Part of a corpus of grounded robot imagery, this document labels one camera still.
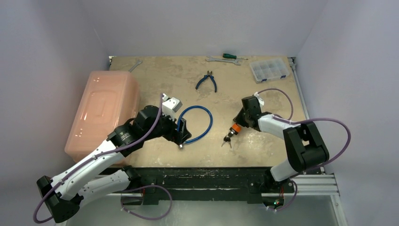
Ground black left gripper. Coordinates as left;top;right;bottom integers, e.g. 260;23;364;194
144;109;191;145

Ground orange black padlock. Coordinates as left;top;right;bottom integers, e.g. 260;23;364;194
230;123;241;135

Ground blue cable lock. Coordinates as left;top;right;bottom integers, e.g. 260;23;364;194
178;105;214;150

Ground black-headed key bunch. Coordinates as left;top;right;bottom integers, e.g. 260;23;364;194
221;131;234;148

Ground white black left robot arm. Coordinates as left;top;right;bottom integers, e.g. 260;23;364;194
33;105;192;224

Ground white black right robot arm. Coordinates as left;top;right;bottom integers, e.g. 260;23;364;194
233;96;329;192

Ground clear plastic organizer box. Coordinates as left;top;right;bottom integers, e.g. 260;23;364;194
249;58;290;83

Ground silver wrench near screwdriver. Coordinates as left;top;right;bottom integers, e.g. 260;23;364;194
205;56;241;65

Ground pink plastic storage box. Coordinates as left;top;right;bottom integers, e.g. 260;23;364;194
64;71;140;162

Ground small silver wrench left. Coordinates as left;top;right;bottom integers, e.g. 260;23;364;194
129;59;142;73

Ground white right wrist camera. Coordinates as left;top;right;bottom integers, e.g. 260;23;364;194
253;92;264;107

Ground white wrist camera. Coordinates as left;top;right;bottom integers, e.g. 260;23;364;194
161;93;183;121
253;92;264;107

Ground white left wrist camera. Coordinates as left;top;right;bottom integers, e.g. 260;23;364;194
161;93;183;121

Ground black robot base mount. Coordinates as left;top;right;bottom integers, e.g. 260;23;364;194
121;166;296;207

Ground blue-handled pliers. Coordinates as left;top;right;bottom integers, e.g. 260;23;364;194
195;71;217;93

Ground green-handled screwdriver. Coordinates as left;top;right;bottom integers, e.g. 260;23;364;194
222;53;248;60

